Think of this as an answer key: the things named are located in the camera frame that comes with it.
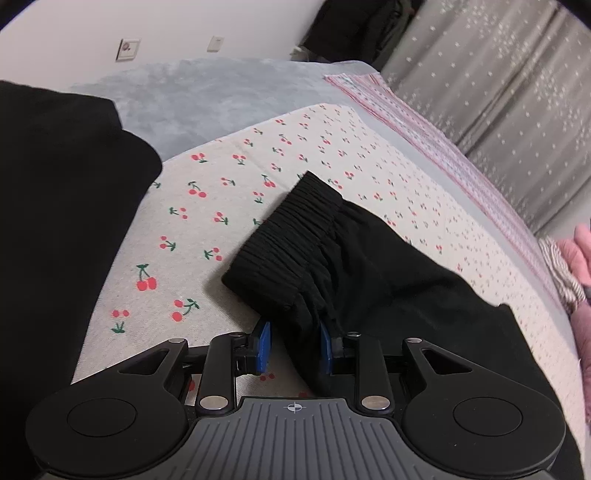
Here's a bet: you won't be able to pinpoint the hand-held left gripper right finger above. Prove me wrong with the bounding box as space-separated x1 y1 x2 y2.
318 322 472 414

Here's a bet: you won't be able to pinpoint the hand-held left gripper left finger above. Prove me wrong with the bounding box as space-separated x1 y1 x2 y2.
117 322 273 418

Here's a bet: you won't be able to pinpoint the black pants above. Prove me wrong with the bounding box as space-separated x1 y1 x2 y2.
222 171 585 480

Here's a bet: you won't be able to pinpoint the cherry print sheet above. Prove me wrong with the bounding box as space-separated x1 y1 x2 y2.
71 104 587 416

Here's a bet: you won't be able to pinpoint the pink striped sheet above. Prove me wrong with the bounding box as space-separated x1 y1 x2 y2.
323 73 543 241

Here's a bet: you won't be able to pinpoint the black folded garment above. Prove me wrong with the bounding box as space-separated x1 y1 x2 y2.
0 79 163 480

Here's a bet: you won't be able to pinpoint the striped grey white cloth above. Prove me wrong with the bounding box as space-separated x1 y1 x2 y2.
538 237 586 311

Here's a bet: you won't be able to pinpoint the pink folded garment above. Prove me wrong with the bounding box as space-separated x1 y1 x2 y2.
556 224 591 289

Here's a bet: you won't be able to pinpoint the black hanging coat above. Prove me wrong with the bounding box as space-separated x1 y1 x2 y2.
298 0 393 63

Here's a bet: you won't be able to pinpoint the grey star print curtain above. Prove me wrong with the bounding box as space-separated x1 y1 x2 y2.
381 0 591 236

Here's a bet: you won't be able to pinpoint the grey hanging jacket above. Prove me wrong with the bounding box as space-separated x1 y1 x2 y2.
374 0 419 70

